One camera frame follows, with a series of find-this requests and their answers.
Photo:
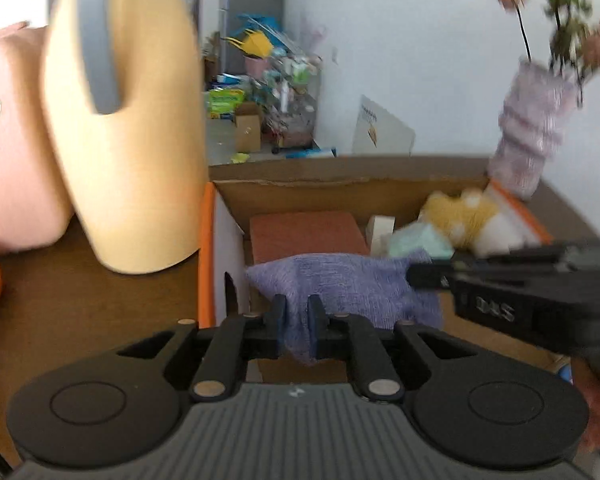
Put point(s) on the purple knitted cloth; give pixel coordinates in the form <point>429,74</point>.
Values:
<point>350,285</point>

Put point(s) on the purple textured vase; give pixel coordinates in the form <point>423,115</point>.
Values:
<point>530,125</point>

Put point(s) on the person's right hand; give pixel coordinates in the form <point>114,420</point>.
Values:
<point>592,400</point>

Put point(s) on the green packet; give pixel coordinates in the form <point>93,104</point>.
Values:
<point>225,100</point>

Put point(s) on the yellow plush toy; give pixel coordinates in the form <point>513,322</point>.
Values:
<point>455,215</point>

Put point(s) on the yellow thermos jug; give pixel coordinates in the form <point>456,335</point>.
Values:
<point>130,160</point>

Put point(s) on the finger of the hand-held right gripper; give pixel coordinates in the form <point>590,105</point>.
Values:
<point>430,276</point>

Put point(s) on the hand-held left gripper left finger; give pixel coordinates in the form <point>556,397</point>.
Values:
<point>279,325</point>

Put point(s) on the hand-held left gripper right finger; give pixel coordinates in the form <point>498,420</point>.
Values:
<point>312,325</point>

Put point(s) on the white plush toy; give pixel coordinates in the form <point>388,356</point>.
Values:
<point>502,235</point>

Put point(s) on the yellow and blue clutter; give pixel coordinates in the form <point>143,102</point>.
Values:
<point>255,42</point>

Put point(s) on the metal storage rack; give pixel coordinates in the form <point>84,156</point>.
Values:
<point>292,105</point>

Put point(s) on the pink layered sponge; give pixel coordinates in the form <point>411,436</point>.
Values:
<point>305,235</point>

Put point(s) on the white wedge sponge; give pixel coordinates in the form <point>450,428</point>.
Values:
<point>380,232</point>

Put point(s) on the small cardboard box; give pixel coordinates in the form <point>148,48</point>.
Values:
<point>247,130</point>

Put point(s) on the red cardboard box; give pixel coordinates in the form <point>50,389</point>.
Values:
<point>330,195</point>

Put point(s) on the pink suitcase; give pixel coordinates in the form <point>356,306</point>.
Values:
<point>15,170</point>

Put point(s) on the white leaning board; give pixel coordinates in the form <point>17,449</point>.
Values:
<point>385,132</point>

